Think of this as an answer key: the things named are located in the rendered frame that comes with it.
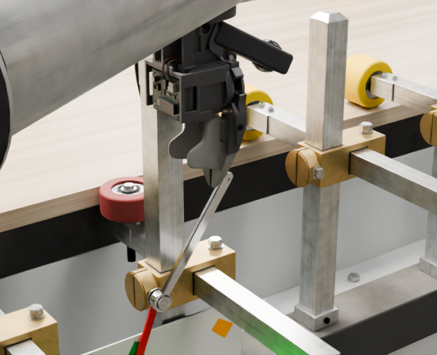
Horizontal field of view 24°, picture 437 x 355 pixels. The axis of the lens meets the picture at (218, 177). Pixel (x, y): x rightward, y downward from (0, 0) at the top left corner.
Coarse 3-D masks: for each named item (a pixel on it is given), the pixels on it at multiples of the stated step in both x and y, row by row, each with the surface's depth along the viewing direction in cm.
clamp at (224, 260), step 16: (192, 256) 127; (208, 256) 127; (224, 256) 128; (128, 272) 125; (144, 272) 124; (192, 272) 125; (224, 272) 129; (128, 288) 125; (144, 288) 122; (176, 288) 125; (192, 288) 126; (144, 304) 123; (176, 304) 126
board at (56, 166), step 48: (288, 0) 235; (336, 0) 235; (384, 0) 235; (432, 0) 235; (288, 48) 200; (384, 48) 200; (432, 48) 200; (96, 96) 174; (288, 96) 174; (48, 144) 154; (96, 144) 154; (288, 144) 158; (0, 192) 138; (48, 192) 138; (96, 192) 140
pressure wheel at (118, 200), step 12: (120, 180) 140; (132, 180) 140; (108, 192) 136; (120, 192) 137; (132, 192) 137; (108, 204) 135; (120, 204) 134; (132, 204) 134; (108, 216) 136; (120, 216) 135; (132, 216) 135; (132, 252) 141
